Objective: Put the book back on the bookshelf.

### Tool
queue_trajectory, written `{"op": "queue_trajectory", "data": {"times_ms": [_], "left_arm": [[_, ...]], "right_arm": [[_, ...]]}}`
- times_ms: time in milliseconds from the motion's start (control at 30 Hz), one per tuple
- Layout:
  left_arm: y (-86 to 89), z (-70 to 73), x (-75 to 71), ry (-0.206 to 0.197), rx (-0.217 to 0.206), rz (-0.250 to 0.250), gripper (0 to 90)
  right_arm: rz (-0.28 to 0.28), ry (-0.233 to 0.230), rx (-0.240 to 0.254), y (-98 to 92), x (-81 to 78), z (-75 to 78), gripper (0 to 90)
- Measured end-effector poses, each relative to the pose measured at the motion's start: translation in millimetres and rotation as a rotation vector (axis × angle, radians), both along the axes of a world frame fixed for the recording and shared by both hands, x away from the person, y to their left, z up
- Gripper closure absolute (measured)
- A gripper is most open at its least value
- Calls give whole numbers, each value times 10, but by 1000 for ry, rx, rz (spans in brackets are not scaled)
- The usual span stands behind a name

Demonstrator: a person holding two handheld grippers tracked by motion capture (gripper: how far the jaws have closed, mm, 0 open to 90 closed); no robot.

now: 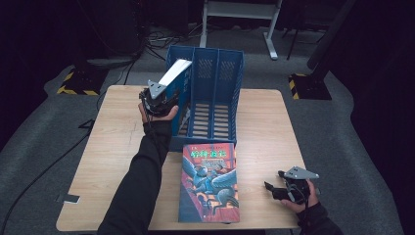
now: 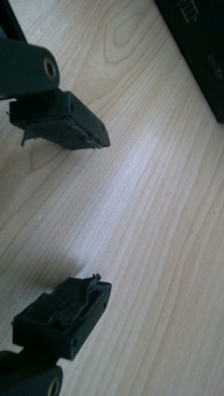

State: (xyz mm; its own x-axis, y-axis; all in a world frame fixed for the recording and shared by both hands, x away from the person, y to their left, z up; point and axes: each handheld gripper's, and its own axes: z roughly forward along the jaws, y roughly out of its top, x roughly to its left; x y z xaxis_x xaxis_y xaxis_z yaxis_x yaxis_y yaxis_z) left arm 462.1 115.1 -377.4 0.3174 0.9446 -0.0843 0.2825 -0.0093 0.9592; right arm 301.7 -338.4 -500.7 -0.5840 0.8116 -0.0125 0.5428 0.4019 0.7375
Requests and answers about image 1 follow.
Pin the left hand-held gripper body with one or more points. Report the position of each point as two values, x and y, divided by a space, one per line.
156 101

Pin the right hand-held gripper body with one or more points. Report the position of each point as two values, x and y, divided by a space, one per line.
298 191

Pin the blue book with mountains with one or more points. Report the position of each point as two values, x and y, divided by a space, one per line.
183 86

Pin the blue plastic file rack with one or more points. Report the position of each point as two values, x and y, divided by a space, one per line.
225 84

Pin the red book with winged creature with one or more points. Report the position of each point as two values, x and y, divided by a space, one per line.
208 186

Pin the person's right hand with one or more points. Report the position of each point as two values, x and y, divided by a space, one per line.
311 199

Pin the person's left hand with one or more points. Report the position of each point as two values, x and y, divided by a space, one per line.
160 118

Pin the grey flat stand base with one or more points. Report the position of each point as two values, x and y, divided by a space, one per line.
111 62

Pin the black yellow striped base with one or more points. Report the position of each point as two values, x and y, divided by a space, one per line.
83 83
310 86

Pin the black slanted pole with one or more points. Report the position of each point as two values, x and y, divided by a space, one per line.
329 32

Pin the white metal table frame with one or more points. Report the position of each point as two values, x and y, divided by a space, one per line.
241 9

